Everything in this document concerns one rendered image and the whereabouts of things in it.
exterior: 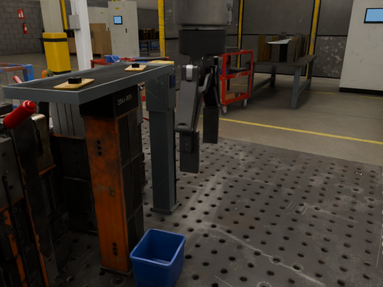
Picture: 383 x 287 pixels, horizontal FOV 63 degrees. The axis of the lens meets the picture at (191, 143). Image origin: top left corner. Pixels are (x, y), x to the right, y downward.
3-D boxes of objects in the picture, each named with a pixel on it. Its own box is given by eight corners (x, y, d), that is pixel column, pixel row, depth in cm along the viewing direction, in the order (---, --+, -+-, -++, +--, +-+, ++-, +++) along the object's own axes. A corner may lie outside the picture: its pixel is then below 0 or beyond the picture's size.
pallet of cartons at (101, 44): (114, 55, 1387) (112, 23, 1339) (102, 57, 1319) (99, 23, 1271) (94, 54, 1436) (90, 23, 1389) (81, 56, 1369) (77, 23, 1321)
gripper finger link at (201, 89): (214, 71, 50) (212, 66, 48) (200, 136, 46) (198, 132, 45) (190, 70, 51) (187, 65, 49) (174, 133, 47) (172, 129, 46)
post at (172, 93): (159, 199, 106) (153, 67, 90) (179, 203, 104) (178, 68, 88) (149, 211, 99) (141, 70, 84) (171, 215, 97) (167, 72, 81)
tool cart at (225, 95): (227, 103, 536) (229, 44, 501) (249, 107, 507) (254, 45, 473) (196, 112, 479) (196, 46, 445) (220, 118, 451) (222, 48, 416)
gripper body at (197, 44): (220, 28, 43) (218, 94, 47) (231, 27, 51) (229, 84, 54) (170, 28, 45) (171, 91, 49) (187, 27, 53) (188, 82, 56)
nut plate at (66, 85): (74, 80, 56) (73, 73, 56) (95, 80, 56) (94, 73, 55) (52, 89, 48) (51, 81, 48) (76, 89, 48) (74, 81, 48)
